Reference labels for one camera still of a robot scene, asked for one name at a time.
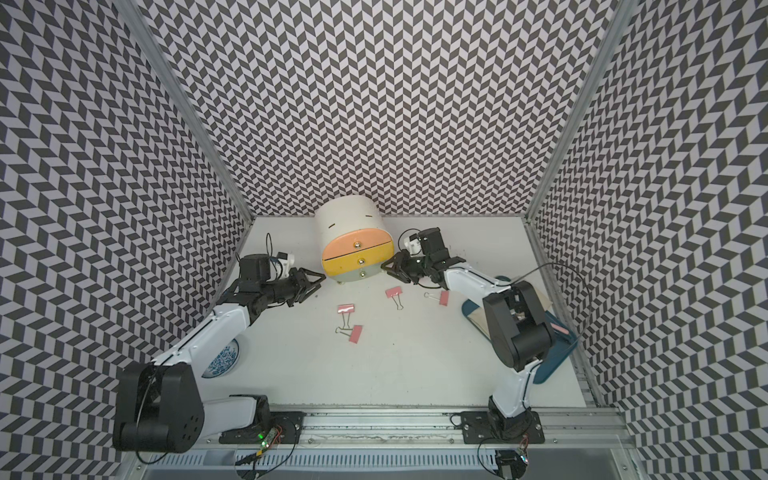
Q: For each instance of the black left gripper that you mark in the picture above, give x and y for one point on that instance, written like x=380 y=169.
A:
x=300 y=293

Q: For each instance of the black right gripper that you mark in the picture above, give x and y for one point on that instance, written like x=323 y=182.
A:
x=396 y=268

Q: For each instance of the yellow drawer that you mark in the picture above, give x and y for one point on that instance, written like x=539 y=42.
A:
x=358 y=259

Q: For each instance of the white round drawer cabinet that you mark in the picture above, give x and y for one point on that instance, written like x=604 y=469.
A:
x=346 y=214

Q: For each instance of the orange top drawer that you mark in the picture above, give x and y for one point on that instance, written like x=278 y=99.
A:
x=355 y=241

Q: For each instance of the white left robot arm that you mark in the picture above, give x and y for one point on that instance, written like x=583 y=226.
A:
x=159 y=407

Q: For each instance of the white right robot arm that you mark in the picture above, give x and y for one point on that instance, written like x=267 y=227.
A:
x=512 y=397

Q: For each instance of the green bottom drawer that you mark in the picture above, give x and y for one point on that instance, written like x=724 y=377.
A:
x=350 y=270

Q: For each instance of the pink binder clip centre top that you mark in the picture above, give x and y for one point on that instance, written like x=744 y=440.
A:
x=395 y=294

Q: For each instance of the pink binder clip lower left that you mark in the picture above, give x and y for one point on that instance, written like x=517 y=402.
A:
x=353 y=334

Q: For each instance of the beige cloth napkin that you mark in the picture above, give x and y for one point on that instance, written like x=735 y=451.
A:
x=474 y=313

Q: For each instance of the blue patterned bowl near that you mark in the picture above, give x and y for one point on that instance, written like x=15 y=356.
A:
x=224 y=362

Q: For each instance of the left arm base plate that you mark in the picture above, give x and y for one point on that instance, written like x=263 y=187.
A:
x=287 y=426

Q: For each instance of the pink handled utensil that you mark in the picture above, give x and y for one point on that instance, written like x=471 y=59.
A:
x=562 y=330

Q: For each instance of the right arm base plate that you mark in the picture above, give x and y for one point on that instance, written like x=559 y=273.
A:
x=479 y=427

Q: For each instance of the aluminium front rail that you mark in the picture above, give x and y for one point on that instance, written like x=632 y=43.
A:
x=422 y=427

